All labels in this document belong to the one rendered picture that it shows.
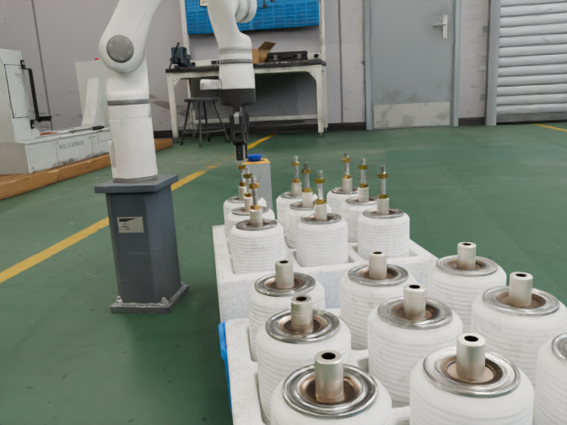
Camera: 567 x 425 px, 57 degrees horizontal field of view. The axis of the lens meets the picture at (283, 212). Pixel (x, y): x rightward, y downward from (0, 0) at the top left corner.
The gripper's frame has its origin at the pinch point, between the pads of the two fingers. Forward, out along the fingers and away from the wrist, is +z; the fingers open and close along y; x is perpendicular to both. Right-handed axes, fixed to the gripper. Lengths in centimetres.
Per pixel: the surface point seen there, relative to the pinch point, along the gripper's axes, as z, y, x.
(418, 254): 16.9, -23.1, -33.1
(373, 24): -80, 481, -110
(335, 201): 11.4, -0.1, -20.3
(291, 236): 15.3, -13.1, -10.2
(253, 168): 4.9, 13.8, -1.6
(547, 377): 11, -74, -31
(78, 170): 32, 230, 129
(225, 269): 17.2, -26.3, 1.8
